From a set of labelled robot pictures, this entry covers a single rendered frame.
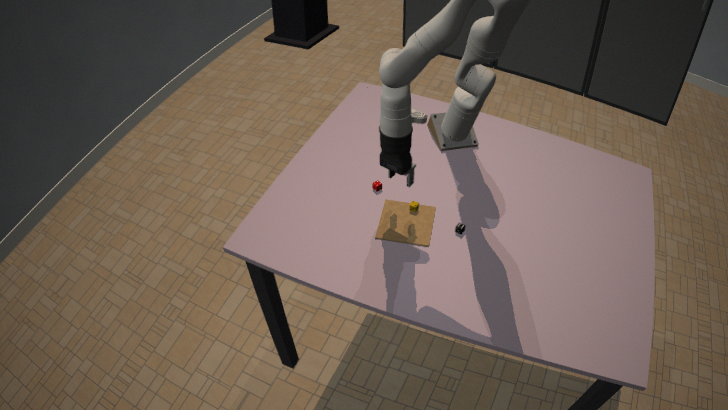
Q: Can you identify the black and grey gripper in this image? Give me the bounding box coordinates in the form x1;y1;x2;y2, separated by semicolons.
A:
379;108;427;187

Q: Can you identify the tan flat mat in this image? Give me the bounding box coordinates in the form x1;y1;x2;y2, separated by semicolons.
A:
375;199;436;247

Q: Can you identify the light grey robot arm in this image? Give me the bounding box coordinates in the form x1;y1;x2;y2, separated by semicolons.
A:
379;0;529;142

